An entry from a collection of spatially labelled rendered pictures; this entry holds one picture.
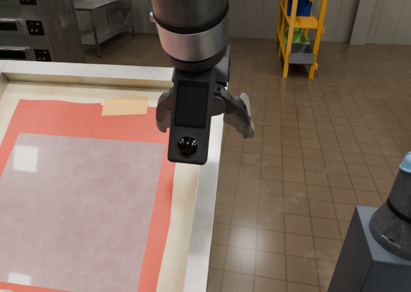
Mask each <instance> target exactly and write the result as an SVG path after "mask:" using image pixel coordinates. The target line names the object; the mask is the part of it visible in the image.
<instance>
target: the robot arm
mask: <svg viewBox="0 0 411 292"><path fill-rule="evenodd" d="M149 3H150V7H151V10H152V12H151V13H150V15H149V17H150V20H151V21H153V22H155V24H156V27H157V31H158V35H159V38H160V42H161V45H162V47H163V49H164V51H165V55H166V58H167V59H168V61H169V62H170V63H171V64H172V65H173V66H174V70H173V73H172V78H171V80H172V82H173V83H174V87H172V88H170V90H169V91H167V92H164V93H162V95H161V96H160V97H159V99H158V103H157V108H156V125H157V127H158V129H159V131H161V132H163V133H166V131H167V128H170V130H169V143H168V160H169V161H170V162H174V163H186V164H192V165H205V164H206V162H207V159H208V153H209V140H210V127H211V120H212V116H218V115H221V114H223V121H224V122H225V123H226V124H228V125H231V126H233V127H235V128H236V129H237V132H238V133H241V134H242V135H243V138H253V137H254V123H253V121H252V118H251V111H250V100H249V98H248V96H247V95H246V94H245V93H241V95H240V97H238V96H236V95H231V94H230V93H229V92H228V91H227V90H226V87H227V83H229V77H230V71H231V47H230V45H227V41H228V38H229V0H149ZM225 53H226V57H225V56H224V55H225ZM369 229H370V232H371V234H372V236H373V237H374V239H375V240H376V241H377V242H378V243H379V244H380V245H381V246H382V247H383V248H385V249H386V250H388V251H389V252H391V253H393V254H395V255H397V256H399V257H401V258H404V259H407V260H411V151H410V152H408V153H407V154H406V155H405V157H404V160H403V161H402V163H401V164H400V166H399V171H398V173H397V176H396V179H395V180H394V183H393V186H392V188H391V191H390V194H389V196H388V199H387V201H386V202H384V204H383V205H381V207H380V208H378V209H377V210H376V211H375V212H374V213H373V215H372V217H371V219H370V222H369Z"/></svg>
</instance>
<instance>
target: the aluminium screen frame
mask: <svg viewBox="0 0 411 292"><path fill-rule="evenodd" d="M173 70H174V68H170V67H144V66H118V65H104V64H78V63H64V62H38V61H12V60H0V100H1V98H2V96H3V94H4V92H5V90H6V88H7V85H8V83H9V81H22V82H35V83H56V84H78V85H90V86H112V87H124V88H146V89H169V90H170V88H172V87H174V83H173V82H172V80H171V78H172V73H173ZM224 123H225V122H224V121H223V114H221V115H218V116H212V120H211V127H210V140H209V153H208V159H207V162H206V163H205V165H200V166H199V174H198V183H197V188H196V196H195V202H194V211H193V220H192V224H191V233H190V242H189V248H188V256H187V265H186V270H185V279H184V284H183V292H207V291H208V284H209V273H210V261H211V254H212V243H213V231H214V224H215V213H216V206H217V195H218V183H219V177H220V165H221V153H222V147H223V135H224Z"/></svg>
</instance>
